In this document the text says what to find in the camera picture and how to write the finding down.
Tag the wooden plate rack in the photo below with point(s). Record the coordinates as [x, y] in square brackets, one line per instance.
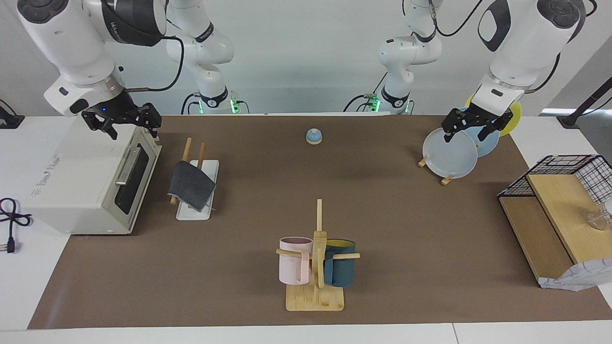
[447, 180]

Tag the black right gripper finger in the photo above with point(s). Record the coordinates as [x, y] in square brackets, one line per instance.
[150, 115]
[100, 123]

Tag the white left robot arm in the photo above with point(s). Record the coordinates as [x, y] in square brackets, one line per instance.
[526, 43]

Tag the light blue plate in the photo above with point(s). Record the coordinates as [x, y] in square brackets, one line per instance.
[487, 145]

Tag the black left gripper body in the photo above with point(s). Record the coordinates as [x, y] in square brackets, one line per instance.
[485, 112]

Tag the beige toaster oven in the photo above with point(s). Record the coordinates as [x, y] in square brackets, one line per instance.
[81, 172]

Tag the clear glass cup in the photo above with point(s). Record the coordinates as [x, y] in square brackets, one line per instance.
[600, 220]

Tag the black clamp mount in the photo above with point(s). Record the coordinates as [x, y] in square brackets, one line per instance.
[9, 120]

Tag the wooden mug tree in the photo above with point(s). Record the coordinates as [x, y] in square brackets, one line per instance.
[315, 298]

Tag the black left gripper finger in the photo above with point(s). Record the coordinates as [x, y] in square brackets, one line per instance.
[453, 123]
[490, 130]

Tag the pale grey plate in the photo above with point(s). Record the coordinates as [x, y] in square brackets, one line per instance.
[449, 155]

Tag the brown table mat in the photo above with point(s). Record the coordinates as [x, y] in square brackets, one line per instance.
[239, 239]

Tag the wooden shelf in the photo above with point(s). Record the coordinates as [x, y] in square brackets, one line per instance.
[535, 229]

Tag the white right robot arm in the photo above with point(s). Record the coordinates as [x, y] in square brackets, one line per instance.
[71, 43]

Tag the white towel rack wooden bars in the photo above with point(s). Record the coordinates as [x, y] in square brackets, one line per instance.
[191, 215]

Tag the pink mug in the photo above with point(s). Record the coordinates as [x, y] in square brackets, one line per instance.
[289, 267]

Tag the yellow plate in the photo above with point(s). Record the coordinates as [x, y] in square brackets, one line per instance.
[514, 117]

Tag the dark teal mug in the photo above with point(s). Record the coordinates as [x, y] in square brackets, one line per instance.
[342, 272]

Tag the purple and grey towel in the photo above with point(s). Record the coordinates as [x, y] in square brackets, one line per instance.
[191, 186]

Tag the blue service bell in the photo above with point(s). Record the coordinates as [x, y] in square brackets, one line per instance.
[314, 137]

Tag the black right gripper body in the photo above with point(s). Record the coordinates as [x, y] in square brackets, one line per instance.
[117, 109]

